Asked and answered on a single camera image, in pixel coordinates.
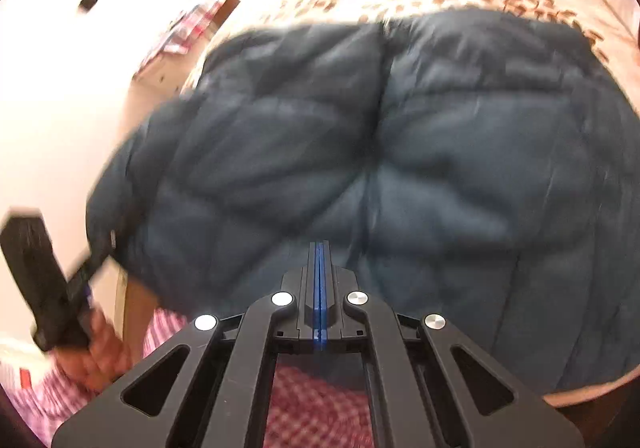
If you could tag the small red item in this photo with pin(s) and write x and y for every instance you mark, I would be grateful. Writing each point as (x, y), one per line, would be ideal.
(25, 376)

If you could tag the person's pink plaid pajamas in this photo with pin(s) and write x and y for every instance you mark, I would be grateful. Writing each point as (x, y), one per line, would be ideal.
(320, 403)

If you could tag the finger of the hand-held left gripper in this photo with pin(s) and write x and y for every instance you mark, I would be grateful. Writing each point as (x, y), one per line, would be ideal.
(250, 353)
(390, 353)

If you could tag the dark teal quilted jacket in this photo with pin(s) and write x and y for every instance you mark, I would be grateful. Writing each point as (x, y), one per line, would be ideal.
(400, 153)

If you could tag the person's left hand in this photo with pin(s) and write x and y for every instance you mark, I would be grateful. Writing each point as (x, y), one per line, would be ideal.
(102, 358)

